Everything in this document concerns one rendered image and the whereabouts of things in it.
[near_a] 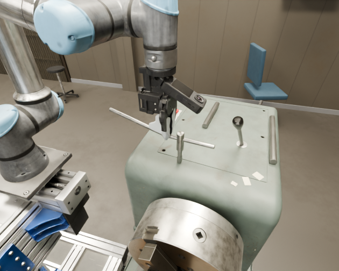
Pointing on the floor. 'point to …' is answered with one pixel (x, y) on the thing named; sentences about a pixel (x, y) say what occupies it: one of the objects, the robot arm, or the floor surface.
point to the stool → (60, 80)
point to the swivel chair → (259, 60)
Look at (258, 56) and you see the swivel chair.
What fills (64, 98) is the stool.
